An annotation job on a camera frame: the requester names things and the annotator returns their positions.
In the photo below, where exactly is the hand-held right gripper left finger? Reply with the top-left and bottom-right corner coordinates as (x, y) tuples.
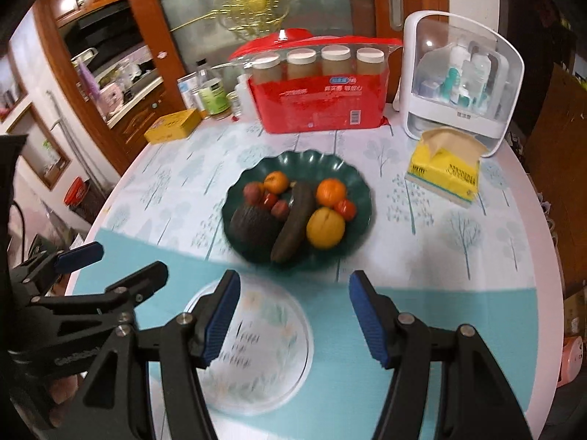
(76, 270), (241, 440)

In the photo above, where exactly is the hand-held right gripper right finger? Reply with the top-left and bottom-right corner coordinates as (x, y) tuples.
(349, 270), (528, 440)

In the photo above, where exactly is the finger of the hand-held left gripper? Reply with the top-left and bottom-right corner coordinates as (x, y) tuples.
(54, 241), (105, 274)
(32, 260), (169, 313)

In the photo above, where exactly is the white floral plate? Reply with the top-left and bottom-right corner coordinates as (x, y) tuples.
(182, 277), (315, 415)

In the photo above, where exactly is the dark green cucumber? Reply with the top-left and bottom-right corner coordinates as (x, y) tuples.
(270, 181), (317, 264)

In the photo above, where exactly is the dark green scalloped plate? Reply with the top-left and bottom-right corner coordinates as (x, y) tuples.
(221, 149), (377, 269)

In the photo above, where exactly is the person's left hand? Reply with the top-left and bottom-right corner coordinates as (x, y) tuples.
(48, 373), (81, 406)

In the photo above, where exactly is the red container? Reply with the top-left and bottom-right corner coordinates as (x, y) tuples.
(63, 179), (90, 207)

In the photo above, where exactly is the dark avocado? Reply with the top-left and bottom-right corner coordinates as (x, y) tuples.
(228, 205), (286, 257)

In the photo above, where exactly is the large yellow orange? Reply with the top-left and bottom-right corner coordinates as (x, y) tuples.
(306, 207), (346, 249)

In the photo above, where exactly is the round orange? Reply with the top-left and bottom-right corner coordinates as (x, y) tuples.
(316, 178), (347, 208)

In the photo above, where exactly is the wooden kitchen counter cabinet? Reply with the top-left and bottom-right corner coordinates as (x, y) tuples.
(105, 76), (193, 175)

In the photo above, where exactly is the small orange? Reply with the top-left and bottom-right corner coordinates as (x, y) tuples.
(263, 170), (291, 194)

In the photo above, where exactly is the yellow tin box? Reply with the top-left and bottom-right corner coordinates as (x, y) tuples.
(144, 110), (203, 144)

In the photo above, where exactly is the yellow tissue pack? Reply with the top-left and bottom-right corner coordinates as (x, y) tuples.
(405, 128), (488, 209)

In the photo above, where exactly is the green label glass bottle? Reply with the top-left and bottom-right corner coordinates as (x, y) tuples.
(196, 59), (231, 120)

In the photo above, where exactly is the pink appliance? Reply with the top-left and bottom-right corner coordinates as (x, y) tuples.
(557, 334), (585, 388)

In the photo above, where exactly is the red plastic package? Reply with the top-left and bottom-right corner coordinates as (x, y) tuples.
(229, 28), (404, 135)

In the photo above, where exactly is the black range hood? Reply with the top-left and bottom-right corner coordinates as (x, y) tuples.
(59, 0), (147, 74)

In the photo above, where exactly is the frosted glass door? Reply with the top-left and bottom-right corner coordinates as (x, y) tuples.
(149, 0), (354, 83)

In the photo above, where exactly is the white lid brown jar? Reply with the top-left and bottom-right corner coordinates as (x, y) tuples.
(356, 47), (385, 76)
(251, 52), (281, 83)
(321, 45), (352, 75)
(287, 49), (318, 80)

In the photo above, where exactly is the brown wooden cabinet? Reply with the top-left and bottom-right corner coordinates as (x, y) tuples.
(523, 62), (587, 303)

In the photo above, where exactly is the white clear cosmetics storage box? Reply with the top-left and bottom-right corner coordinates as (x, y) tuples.
(398, 10), (525, 159)

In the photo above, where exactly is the white cosmetics bottle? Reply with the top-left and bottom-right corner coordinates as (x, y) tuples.
(472, 52), (491, 102)

